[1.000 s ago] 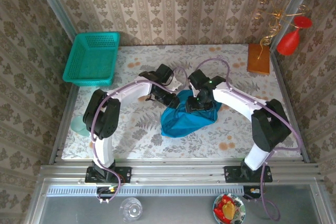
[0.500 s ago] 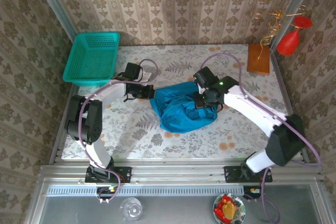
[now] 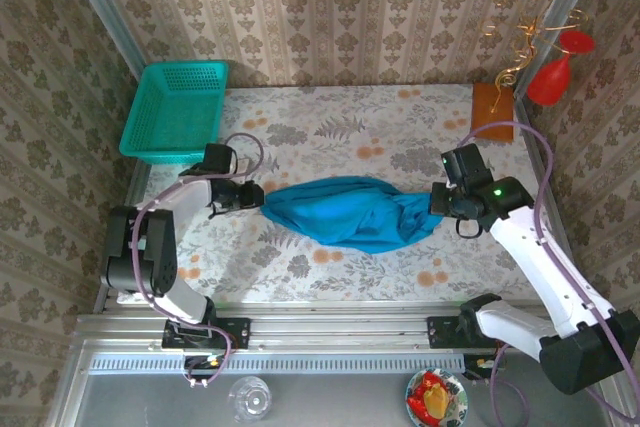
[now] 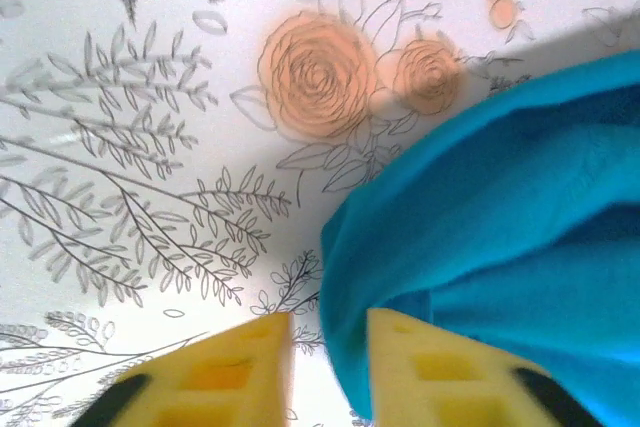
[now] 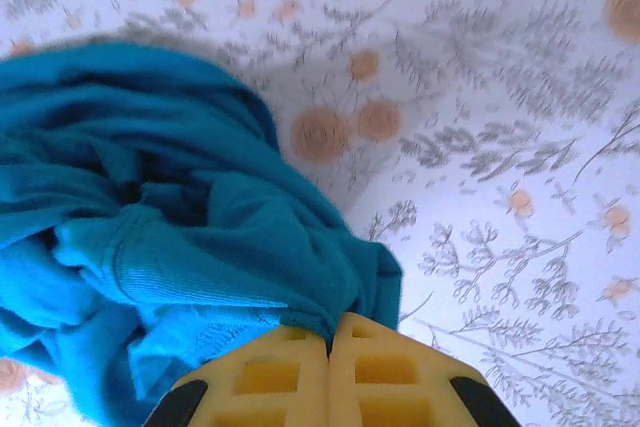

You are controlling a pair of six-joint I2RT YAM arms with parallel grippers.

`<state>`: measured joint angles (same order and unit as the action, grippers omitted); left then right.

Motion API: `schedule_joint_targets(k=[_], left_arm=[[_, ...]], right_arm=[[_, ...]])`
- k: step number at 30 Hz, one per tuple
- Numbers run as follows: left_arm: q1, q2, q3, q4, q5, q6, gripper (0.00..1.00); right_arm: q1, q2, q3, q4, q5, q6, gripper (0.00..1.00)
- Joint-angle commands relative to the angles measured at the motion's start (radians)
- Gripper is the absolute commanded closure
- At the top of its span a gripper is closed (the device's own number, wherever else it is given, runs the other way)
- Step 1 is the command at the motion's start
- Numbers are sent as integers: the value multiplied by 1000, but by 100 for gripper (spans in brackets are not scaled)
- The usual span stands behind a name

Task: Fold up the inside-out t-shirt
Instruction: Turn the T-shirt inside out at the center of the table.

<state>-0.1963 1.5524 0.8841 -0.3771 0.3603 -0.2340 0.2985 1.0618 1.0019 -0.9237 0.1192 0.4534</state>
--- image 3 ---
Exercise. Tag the clear drinking glass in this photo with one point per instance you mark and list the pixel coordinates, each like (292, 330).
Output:
(250, 399)

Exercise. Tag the black electronics box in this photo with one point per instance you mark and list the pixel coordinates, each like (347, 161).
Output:
(475, 367)
(200, 364)

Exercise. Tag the floral tablecloth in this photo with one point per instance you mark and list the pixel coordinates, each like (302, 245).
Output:
(350, 277)

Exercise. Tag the blue t-shirt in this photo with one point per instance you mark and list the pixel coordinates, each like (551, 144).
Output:
(345, 212)

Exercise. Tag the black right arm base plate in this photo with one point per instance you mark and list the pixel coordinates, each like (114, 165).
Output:
(442, 333)

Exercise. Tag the yellow toy fruit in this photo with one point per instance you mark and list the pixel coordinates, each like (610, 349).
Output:
(436, 399)

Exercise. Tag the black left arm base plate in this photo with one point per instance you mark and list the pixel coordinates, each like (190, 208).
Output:
(237, 333)

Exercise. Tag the plate with red fruit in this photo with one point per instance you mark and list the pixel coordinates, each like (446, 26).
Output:
(460, 399)

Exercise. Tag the red toy food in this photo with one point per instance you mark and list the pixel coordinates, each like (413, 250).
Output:
(417, 404)

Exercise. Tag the teal plastic basket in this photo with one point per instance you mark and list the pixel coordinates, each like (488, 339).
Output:
(170, 112)

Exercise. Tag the brown wooden base block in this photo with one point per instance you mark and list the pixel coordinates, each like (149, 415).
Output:
(492, 104)

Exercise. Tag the red wine glass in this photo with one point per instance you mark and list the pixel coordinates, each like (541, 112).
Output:
(549, 82)

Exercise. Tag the aluminium frame rail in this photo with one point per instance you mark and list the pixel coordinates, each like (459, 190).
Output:
(340, 327)

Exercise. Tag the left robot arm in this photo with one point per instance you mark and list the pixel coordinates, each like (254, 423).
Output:
(150, 252)

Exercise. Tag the aluminium corner post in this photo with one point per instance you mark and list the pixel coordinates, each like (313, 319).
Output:
(567, 2)
(100, 2)

